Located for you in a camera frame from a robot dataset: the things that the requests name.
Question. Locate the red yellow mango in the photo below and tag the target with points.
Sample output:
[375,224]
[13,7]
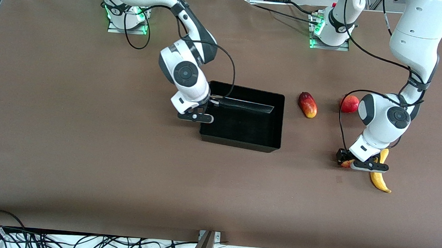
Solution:
[307,105]

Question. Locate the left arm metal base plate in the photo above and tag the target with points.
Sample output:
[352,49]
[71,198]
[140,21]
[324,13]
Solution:
[325,47]

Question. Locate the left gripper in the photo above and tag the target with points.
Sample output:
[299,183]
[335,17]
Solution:
[342,156]

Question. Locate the yellow banana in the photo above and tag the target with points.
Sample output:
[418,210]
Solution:
[379,181]

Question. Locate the black plastic box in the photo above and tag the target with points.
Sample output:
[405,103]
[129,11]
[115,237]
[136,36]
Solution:
[243,129]

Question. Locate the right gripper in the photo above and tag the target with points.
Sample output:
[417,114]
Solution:
[211,104]

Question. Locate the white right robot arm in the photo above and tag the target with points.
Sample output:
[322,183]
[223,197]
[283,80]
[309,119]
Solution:
[185,74]

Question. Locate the small metal bracket plate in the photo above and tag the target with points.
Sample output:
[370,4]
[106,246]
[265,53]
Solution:
[218,237]

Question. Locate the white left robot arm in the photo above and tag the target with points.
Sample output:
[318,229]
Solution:
[398,117]

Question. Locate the brown table cover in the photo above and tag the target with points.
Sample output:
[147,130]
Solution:
[87,169]

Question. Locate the red pomegranate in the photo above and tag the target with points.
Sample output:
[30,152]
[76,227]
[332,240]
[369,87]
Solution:
[349,104]

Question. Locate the red apple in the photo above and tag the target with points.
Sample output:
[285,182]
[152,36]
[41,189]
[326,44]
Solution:
[346,164]

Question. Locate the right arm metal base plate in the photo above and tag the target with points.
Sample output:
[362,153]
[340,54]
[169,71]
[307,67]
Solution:
[134,31]

